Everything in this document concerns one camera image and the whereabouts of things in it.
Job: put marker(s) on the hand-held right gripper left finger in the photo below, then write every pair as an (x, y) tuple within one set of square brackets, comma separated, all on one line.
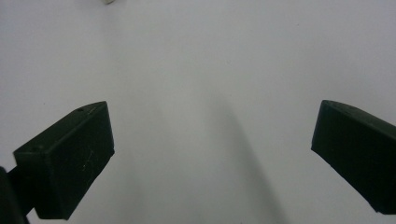
[(62, 161)]

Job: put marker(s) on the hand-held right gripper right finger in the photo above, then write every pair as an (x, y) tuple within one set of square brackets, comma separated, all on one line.
[(358, 149)]

